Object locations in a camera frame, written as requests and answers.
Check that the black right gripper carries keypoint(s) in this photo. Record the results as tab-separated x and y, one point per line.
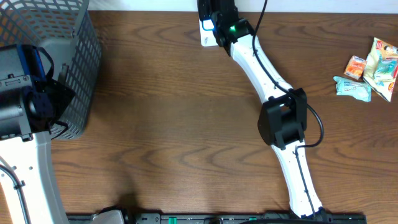
201	9

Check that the teal snack packet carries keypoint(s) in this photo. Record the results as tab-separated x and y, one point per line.
358	90

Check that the orange Kleenex tissue pack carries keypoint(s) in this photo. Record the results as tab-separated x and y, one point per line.
355	67

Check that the large white snack bag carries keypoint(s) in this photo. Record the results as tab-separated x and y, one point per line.
380	50

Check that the teal Kleenex tissue pack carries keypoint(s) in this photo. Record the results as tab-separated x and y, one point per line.
385	69

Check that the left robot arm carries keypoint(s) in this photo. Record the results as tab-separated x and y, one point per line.
31	103

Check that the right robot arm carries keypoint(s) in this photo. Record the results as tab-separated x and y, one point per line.
283	118

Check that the white barcode scanner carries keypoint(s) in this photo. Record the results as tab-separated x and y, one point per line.
207	38

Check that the dark grey mesh basket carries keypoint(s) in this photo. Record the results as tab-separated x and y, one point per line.
64	29

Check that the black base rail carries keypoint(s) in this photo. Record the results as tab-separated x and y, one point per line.
269	217

